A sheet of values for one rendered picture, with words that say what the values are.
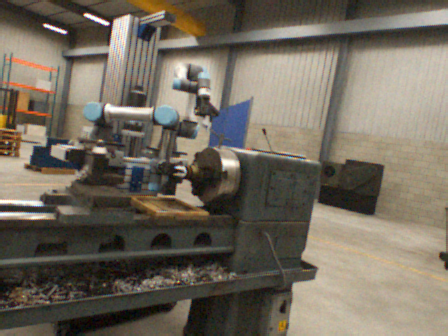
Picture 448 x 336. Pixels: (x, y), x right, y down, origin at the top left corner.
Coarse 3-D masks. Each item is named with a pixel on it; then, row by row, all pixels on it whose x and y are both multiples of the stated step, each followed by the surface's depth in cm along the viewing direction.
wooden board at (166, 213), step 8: (136, 200) 175; (152, 200) 191; (160, 200) 195; (168, 200) 198; (176, 200) 199; (136, 208) 173; (144, 208) 166; (152, 208) 171; (160, 208) 174; (168, 208) 177; (176, 208) 180; (192, 208) 184; (152, 216) 158; (160, 216) 157; (168, 216) 160; (176, 216) 162; (184, 216) 165; (192, 216) 168; (200, 216) 171
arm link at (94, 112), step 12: (84, 108) 196; (96, 108) 195; (108, 108) 197; (120, 108) 198; (132, 108) 198; (144, 108) 198; (156, 108) 195; (168, 108) 193; (96, 120) 196; (108, 120) 199; (120, 120) 200; (132, 120) 199; (144, 120) 198; (156, 120) 193; (168, 120) 194
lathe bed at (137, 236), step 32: (0, 224) 122; (32, 224) 128; (64, 224) 134; (96, 224) 142; (128, 224) 150; (160, 224) 159; (192, 224) 170; (224, 224) 182; (0, 256) 124; (32, 256) 131; (64, 256) 137; (96, 256) 144; (128, 256) 152; (160, 256) 162
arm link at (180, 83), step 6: (180, 66) 237; (186, 66) 242; (174, 72) 238; (180, 72) 225; (186, 72) 240; (174, 78) 209; (180, 78) 212; (186, 78) 221; (174, 84) 208; (180, 84) 209; (186, 84) 210; (180, 90) 212; (186, 90) 211
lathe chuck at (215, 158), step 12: (204, 156) 194; (216, 156) 185; (228, 156) 186; (216, 168) 183; (228, 168) 181; (216, 180) 182; (228, 180) 181; (204, 192) 190; (216, 192) 181; (228, 192) 184
